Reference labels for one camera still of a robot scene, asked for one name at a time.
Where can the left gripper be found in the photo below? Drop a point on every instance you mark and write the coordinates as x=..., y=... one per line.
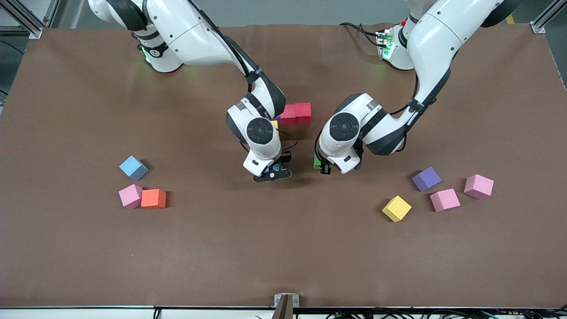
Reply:
x=326, y=169

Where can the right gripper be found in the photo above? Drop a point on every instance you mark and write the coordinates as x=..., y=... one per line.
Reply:
x=285, y=157

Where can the green foam cube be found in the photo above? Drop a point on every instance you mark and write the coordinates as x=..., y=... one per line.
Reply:
x=317, y=160

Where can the red foam cube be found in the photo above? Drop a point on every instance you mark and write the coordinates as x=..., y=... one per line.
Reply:
x=289, y=114
x=303, y=112

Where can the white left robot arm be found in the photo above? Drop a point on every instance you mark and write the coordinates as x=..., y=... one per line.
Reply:
x=438, y=31

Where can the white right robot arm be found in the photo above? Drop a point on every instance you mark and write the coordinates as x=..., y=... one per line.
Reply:
x=190, y=31

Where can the brown table mat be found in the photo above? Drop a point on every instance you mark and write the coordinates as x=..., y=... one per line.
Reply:
x=283, y=257

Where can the purple foam cube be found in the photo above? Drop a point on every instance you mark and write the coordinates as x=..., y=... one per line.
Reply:
x=426, y=178

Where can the orange foam cube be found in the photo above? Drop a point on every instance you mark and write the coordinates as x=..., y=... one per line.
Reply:
x=153, y=198

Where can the pink foam cube with dots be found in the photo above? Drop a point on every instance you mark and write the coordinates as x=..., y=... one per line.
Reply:
x=478, y=186

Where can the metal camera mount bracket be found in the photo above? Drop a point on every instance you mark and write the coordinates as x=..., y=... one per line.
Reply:
x=286, y=305

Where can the aluminium frame profile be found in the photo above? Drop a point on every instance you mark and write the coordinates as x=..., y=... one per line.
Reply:
x=33, y=30
x=537, y=27

